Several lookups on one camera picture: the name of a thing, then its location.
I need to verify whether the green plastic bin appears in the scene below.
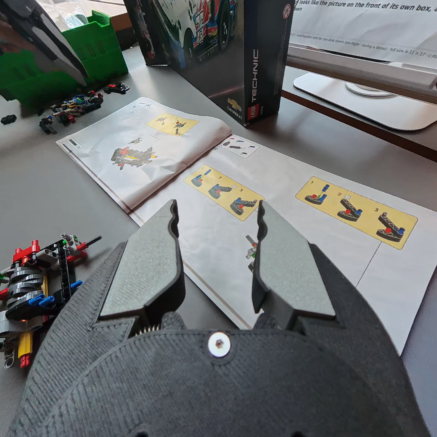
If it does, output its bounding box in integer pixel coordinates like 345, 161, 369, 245
0, 10, 129, 115

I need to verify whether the dark car picture box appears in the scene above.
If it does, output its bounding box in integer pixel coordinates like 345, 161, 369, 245
122, 0, 295, 130

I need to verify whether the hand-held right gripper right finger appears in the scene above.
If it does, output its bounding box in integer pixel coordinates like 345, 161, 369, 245
251, 200, 336, 331

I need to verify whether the clear plastic bag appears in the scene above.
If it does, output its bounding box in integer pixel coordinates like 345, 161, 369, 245
36, 0, 96, 31

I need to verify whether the lego instruction booklet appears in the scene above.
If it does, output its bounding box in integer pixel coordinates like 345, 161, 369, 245
56, 97, 437, 357

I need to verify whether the white computer monitor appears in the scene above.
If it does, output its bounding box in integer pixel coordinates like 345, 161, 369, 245
286, 0, 437, 132

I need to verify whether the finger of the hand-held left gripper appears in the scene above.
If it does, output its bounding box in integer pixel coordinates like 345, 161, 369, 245
31, 0, 89, 87

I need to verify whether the black lego chassis assembly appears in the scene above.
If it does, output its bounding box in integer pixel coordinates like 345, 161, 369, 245
0, 239, 84, 369

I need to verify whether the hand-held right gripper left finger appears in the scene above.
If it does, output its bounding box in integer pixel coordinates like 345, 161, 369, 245
98, 199, 186, 321

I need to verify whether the pile of lego pieces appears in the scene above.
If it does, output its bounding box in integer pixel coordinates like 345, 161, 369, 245
0, 81, 131, 135

